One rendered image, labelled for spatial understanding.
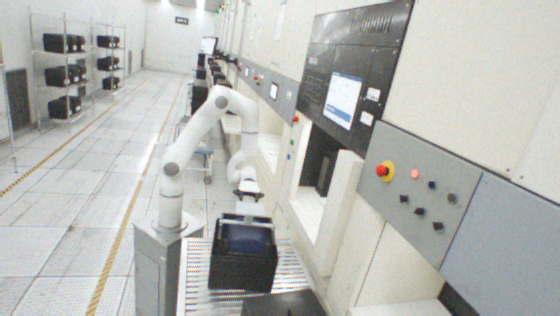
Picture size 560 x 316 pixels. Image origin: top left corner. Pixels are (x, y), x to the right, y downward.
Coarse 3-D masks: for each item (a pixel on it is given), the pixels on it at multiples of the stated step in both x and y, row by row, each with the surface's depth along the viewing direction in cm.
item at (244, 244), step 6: (234, 240) 120; (240, 240) 121; (246, 240) 121; (252, 240) 121; (258, 240) 122; (228, 246) 121; (234, 246) 122; (240, 246) 122; (246, 246) 122; (252, 246) 122; (258, 246) 123; (264, 246) 123; (240, 252) 123; (246, 252) 123; (252, 252) 124; (258, 252) 124
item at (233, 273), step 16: (224, 256) 116; (272, 256) 133; (224, 272) 118; (240, 272) 119; (256, 272) 120; (272, 272) 121; (224, 288) 121; (240, 288) 122; (256, 288) 123; (272, 288) 125
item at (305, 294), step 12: (252, 300) 106; (264, 300) 107; (276, 300) 108; (288, 300) 109; (300, 300) 110; (312, 300) 111; (252, 312) 101; (264, 312) 102; (276, 312) 103; (288, 312) 102; (300, 312) 105; (312, 312) 106; (324, 312) 107
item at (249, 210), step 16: (240, 208) 122; (256, 208) 125; (224, 224) 137; (240, 224) 126; (256, 224) 127; (272, 224) 129; (224, 240) 117; (272, 240) 122; (240, 256) 121; (256, 256) 122
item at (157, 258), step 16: (144, 224) 152; (192, 224) 160; (144, 240) 150; (160, 240) 143; (176, 240) 145; (144, 256) 153; (160, 256) 146; (176, 256) 150; (144, 272) 157; (160, 272) 149; (176, 272) 155; (144, 288) 161; (160, 288) 153; (176, 288) 159; (144, 304) 165; (160, 304) 156; (176, 304) 164; (192, 304) 179
